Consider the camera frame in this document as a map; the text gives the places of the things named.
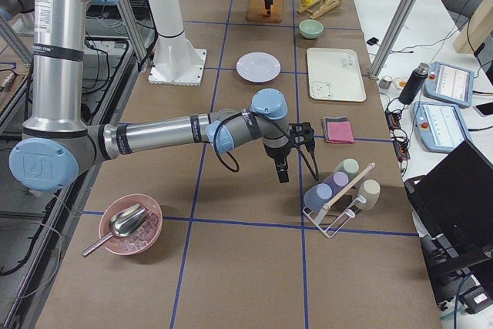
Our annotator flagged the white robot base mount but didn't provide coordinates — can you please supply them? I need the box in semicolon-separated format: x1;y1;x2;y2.
148;0;207;86

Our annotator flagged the white wire cup rack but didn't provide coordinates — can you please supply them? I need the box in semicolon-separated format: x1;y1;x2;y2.
302;190;361;238

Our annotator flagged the grey cloth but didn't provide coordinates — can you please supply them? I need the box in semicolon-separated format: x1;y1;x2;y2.
322;117;350;141

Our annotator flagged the green ceramic bowl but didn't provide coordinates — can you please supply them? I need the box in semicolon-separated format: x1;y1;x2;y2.
298;19;324;39

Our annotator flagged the small metal tin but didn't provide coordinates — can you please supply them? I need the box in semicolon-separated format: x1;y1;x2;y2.
378;76;393;90

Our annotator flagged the teach pendant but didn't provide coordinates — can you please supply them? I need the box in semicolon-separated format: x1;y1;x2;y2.
423;62;475;108
412;102;471;153

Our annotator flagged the wooden rack dowel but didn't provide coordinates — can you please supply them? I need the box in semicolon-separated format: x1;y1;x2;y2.
324;163;376;210

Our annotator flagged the far teach pendant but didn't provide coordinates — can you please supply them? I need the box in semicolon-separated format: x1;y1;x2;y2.
423;62;475;108

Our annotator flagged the blue cup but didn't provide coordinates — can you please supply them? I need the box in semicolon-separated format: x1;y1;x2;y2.
304;183;333;212

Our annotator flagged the aluminium frame post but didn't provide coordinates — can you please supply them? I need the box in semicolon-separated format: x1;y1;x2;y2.
368;0;416;79

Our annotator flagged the purple cup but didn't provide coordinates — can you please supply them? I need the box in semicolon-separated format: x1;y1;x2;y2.
322;171;349;196

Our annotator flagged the near teach pendant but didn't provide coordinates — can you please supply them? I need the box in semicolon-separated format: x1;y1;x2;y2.
412;102;471;153

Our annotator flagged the cream bear tray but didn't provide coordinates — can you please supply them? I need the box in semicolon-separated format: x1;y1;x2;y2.
307;48;367;102

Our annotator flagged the green cup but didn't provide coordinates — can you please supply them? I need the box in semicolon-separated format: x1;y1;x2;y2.
334;158;360;180

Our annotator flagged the pink cloth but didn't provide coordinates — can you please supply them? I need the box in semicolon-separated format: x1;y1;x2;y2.
326;121;354;143

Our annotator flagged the black water bottle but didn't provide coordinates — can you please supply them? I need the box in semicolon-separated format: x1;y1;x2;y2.
397;62;430;106

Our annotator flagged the black laptop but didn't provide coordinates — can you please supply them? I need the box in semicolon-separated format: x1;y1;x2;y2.
404;139;492;247

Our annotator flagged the beige cup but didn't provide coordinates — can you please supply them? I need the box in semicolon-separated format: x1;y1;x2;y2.
355;179;381;210

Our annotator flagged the pink bowl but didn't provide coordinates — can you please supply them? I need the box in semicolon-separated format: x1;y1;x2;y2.
99;193;163;256

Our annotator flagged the metal scoop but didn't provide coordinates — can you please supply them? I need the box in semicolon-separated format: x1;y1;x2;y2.
81;203;147;258

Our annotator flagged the wooden cutting board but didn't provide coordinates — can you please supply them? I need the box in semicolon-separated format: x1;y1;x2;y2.
246;0;284;23

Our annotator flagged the white round plate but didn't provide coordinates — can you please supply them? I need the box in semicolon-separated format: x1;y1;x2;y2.
236;52;281;83

